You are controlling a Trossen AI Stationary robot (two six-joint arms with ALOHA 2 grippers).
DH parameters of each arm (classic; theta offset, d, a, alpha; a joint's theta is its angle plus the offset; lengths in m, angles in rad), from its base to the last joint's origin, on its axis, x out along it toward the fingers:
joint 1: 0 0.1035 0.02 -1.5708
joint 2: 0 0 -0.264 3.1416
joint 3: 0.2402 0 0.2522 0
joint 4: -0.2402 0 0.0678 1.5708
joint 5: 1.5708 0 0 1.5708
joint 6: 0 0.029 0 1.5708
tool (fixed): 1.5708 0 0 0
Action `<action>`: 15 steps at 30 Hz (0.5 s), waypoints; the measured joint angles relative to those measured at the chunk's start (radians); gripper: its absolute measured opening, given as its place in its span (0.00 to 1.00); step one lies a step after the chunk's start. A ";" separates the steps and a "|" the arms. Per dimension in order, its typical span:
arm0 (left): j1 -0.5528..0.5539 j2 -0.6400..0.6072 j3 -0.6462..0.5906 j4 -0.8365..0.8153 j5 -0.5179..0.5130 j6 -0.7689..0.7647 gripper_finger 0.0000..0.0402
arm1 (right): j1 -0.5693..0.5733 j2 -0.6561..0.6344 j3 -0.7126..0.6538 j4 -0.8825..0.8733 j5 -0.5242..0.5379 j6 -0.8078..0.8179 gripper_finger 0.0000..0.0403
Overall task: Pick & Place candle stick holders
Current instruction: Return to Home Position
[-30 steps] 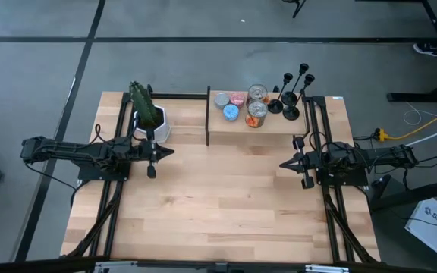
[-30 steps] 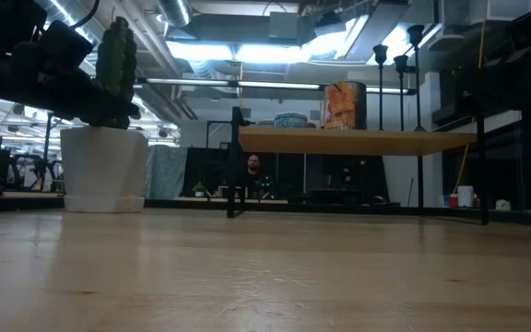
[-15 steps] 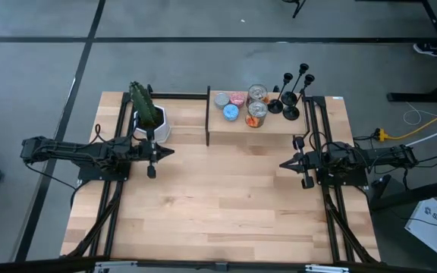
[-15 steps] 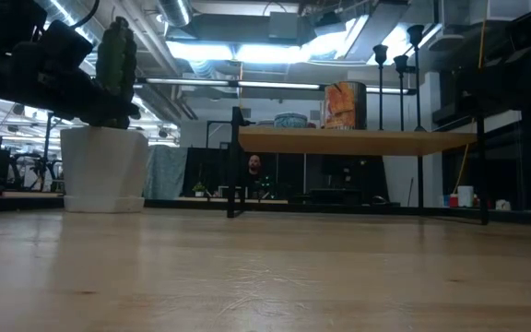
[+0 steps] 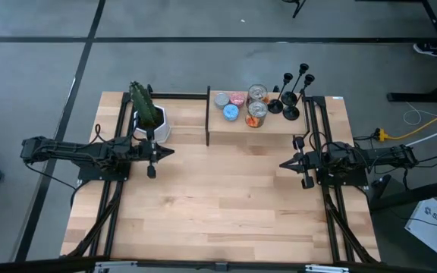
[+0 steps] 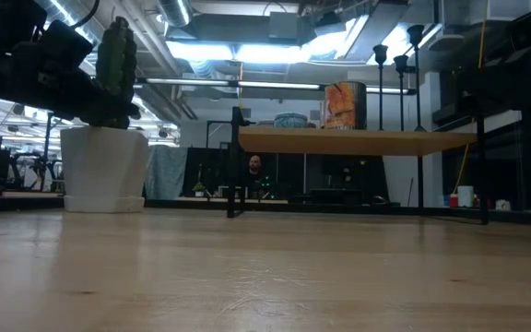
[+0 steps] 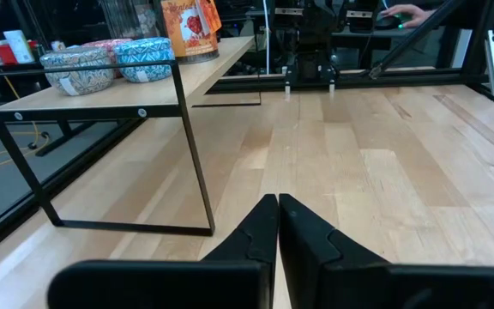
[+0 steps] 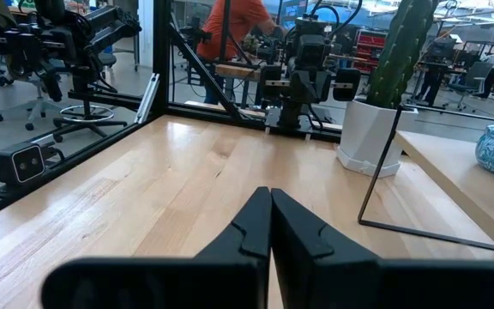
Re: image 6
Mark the tall tin with brown label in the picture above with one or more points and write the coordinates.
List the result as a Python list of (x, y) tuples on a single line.
[(361, 106)]

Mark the round silver ventilation duct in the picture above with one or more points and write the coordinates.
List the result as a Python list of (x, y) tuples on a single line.
[(175, 11)]

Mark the white hexagonal planter pot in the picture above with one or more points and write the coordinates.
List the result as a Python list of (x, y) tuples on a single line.
[(104, 170)]

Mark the grey ceiling box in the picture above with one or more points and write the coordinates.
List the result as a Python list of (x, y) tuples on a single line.
[(284, 25)]

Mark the teal patterned round candle tin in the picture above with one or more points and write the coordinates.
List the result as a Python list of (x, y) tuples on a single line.
[(290, 121)]

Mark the wooden shelf with black frame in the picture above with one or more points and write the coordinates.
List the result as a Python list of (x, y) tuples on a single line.
[(362, 142)]

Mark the black candlestick holder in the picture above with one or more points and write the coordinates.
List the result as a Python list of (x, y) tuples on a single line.
[(400, 62), (415, 32), (380, 50)]

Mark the green cactus plant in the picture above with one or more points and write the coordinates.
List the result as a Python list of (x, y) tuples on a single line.
[(115, 50)]

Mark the small red container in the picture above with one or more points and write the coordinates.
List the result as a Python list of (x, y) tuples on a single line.
[(453, 201)]

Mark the white paper roll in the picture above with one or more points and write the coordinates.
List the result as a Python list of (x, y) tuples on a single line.
[(465, 197)]

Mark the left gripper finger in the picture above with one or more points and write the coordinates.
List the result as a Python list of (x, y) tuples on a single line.
[(109, 121), (113, 103)]

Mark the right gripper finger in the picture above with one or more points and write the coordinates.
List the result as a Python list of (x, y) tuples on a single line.
[(484, 97), (484, 76)]

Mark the grey fabric partition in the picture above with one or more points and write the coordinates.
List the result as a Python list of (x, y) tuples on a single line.
[(166, 173)]

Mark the long pendant light fixture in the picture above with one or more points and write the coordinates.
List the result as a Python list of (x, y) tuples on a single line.
[(274, 85)]

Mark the small potted plant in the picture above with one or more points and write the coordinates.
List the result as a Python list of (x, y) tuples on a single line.
[(198, 189)]

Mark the bright ceiling light panel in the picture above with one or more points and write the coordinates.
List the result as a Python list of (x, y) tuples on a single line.
[(247, 53)]

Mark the small white object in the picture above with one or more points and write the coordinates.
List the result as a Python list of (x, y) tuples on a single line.
[(503, 205)]

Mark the person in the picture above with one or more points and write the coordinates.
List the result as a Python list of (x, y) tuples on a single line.
[(255, 164)]

